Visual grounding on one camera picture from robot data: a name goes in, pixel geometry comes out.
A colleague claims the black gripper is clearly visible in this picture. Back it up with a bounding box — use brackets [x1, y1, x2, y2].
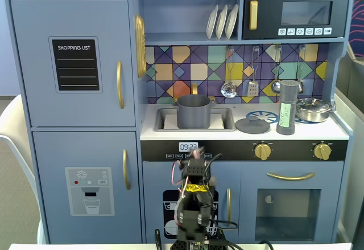
[181, 146, 213, 186]

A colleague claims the grey salt shaker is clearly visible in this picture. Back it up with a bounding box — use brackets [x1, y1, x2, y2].
[275, 79, 300, 136]

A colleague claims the black red robot base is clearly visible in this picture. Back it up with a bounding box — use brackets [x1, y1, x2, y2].
[170, 237, 230, 250]

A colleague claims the yellow tape wrap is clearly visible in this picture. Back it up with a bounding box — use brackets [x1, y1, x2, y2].
[184, 184, 208, 194]

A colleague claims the grey plastic pot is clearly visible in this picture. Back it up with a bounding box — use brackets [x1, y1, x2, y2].
[172, 94, 216, 129]

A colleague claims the grey toy sink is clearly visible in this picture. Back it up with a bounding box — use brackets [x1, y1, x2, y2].
[153, 106, 237, 133]

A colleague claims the blue dishwasher door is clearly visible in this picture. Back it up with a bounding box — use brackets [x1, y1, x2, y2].
[142, 161, 241, 244]

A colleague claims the blue oven door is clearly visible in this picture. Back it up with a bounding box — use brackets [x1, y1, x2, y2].
[240, 161, 345, 244]

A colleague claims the grey pot lid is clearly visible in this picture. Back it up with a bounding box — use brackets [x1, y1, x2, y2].
[235, 115, 271, 134]

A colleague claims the gold toy faucet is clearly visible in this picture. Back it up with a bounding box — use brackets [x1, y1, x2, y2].
[172, 83, 217, 104]

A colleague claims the gold stove knob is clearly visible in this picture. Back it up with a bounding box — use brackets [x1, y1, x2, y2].
[254, 143, 272, 161]
[313, 143, 332, 161]

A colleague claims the steel slotted spoon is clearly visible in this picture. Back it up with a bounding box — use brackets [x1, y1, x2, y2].
[221, 47, 238, 99]

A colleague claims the steel slotted spatula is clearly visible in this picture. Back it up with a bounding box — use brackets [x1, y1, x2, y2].
[246, 46, 260, 98]

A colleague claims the black control panel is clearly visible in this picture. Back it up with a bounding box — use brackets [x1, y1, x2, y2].
[140, 140, 349, 162]

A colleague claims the black table clamp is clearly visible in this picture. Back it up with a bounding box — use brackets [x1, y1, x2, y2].
[154, 228, 163, 250]

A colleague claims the steel ladle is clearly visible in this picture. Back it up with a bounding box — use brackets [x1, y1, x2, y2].
[270, 46, 283, 95]

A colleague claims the grey ice dispenser sticker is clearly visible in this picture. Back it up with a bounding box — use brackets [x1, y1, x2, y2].
[64, 166, 115, 216]

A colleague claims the steel pot with lid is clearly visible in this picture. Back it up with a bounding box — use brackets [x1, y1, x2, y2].
[295, 97, 333, 123]

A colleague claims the white toy plate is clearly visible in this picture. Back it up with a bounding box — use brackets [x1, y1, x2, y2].
[215, 4, 229, 40]
[206, 4, 219, 40]
[224, 3, 239, 40]

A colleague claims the steel hanging spoon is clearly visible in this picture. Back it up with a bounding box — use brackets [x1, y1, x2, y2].
[295, 44, 307, 94]

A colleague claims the blue toy kitchen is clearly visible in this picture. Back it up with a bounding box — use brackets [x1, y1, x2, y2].
[4, 0, 355, 245]

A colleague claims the black shopping list board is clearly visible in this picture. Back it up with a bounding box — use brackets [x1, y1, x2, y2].
[48, 36, 103, 93]

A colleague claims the blue freezer door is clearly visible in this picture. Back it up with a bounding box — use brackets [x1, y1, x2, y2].
[31, 130, 142, 244]

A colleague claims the white chair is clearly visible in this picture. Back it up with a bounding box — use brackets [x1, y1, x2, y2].
[0, 95, 39, 245]

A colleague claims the blue fridge door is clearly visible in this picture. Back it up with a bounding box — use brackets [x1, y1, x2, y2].
[10, 0, 137, 128]

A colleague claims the gold dishwasher handle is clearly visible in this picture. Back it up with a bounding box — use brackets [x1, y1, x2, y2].
[226, 187, 232, 219]

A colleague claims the gold freezer door handle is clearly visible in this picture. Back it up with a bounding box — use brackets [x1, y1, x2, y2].
[122, 149, 131, 191]

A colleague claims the long black power cable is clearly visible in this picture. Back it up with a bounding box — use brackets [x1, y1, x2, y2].
[210, 218, 274, 250]

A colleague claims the blue burner ring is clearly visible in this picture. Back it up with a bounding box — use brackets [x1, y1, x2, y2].
[294, 115, 322, 125]
[246, 110, 279, 125]

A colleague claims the gold oven handle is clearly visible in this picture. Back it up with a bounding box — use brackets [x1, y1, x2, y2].
[266, 171, 316, 181]

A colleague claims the gold fridge door handle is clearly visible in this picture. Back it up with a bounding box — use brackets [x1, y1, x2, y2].
[116, 60, 125, 110]

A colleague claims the gold ribbed oval handle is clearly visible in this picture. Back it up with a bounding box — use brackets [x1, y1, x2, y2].
[134, 14, 147, 79]

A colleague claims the gold microwave handle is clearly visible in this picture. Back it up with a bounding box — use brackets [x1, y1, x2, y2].
[249, 0, 259, 31]

